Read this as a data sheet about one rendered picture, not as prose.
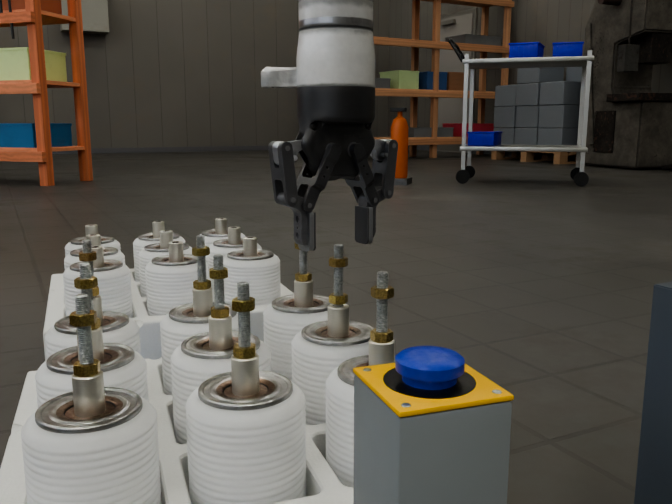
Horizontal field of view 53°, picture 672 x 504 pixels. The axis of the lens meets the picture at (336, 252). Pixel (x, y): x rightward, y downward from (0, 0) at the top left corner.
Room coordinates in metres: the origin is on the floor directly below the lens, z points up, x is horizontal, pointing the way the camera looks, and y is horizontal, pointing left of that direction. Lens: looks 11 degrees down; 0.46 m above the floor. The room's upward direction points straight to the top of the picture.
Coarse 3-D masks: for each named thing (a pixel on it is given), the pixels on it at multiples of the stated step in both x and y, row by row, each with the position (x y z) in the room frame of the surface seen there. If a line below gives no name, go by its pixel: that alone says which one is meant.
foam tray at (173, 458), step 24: (24, 384) 0.71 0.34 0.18; (24, 408) 0.64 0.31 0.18; (168, 408) 0.65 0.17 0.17; (168, 432) 0.58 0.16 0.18; (312, 432) 0.58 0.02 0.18; (168, 456) 0.54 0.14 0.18; (312, 456) 0.54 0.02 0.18; (0, 480) 0.50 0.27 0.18; (24, 480) 0.50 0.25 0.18; (168, 480) 0.50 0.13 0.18; (312, 480) 0.51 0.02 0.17; (336, 480) 0.50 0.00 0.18
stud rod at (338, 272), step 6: (336, 246) 0.66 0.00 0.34; (342, 246) 0.66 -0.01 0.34; (336, 252) 0.66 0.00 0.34; (342, 252) 0.66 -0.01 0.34; (336, 258) 0.66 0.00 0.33; (336, 270) 0.66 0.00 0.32; (342, 270) 0.66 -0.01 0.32; (336, 276) 0.66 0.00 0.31; (342, 276) 0.66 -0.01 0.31; (336, 282) 0.66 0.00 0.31; (342, 282) 0.66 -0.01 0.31; (336, 288) 0.66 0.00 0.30; (342, 288) 0.66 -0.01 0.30; (336, 294) 0.66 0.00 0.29; (342, 294) 0.66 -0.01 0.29; (336, 306) 0.66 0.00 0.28; (342, 306) 0.66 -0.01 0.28
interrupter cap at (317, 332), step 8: (304, 328) 0.67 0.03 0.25; (312, 328) 0.67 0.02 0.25; (320, 328) 0.67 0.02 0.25; (352, 328) 0.67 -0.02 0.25; (360, 328) 0.67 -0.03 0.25; (368, 328) 0.67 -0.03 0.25; (304, 336) 0.64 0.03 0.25; (312, 336) 0.65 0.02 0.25; (320, 336) 0.64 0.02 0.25; (328, 336) 0.65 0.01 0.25; (352, 336) 0.65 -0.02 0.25; (360, 336) 0.64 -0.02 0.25; (368, 336) 0.64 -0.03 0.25; (320, 344) 0.63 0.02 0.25; (328, 344) 0.62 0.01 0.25; (336, 344) 0.62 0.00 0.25; (344, 344) 0.62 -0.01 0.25; (352, 344) 0.63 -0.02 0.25
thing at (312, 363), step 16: (304, 352) 0.63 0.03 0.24; (320, 352) 0.62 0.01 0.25; (336, 352) 0.62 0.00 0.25; (352, 352) 0.62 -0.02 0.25; (368, 352) 0.62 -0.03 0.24; (304, 368) 0.63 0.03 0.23; (320, 368) 0.62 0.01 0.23; (304, 384) 0.63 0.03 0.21; (320, 384) 0.62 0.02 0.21; (320, 400) 0.62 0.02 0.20; (320, 416) 0.62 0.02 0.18
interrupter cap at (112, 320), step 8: (104, 312) 0.73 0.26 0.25; (112, 312) 0.73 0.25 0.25; (64, 320) 0.70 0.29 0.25; (104, 320) 0.71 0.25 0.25; (112, 320) 0.70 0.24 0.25; (120, 320) 0.70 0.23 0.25; (128, 320) 0.70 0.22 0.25; (56, 328) 0.67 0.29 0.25; (64, 328) 0.67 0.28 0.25; (72, 328) 0.67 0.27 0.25; (104, 328) 0.67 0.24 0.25; (112, 328) 0.67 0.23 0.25
